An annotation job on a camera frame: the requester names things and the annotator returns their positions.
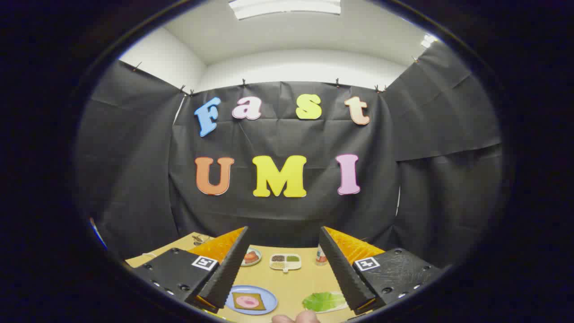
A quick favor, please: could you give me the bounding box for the square brown toast slice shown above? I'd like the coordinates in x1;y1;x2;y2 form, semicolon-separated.
232;292;266;311

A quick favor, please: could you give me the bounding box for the green lettuce leaf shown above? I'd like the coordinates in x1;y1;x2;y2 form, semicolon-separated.
302;292;346;312

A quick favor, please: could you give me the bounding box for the white divided condiment tray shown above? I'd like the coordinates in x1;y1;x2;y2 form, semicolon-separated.
270;253;302;273

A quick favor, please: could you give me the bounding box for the small white plate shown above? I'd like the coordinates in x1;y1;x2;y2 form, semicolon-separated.
301;292;349;314

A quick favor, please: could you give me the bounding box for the black backdrop cloth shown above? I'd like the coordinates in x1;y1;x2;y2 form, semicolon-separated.
74;40;503;270

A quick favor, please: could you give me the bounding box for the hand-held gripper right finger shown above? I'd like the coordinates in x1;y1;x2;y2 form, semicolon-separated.
318;226;442;315

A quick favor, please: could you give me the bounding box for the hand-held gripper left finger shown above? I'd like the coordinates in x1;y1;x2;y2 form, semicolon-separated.
132;227;251;314

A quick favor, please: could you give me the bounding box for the light green plate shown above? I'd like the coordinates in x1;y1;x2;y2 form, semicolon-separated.
240;248;262;267

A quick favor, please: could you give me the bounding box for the blue plate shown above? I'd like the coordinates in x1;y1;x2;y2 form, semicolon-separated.
224;285;278;315

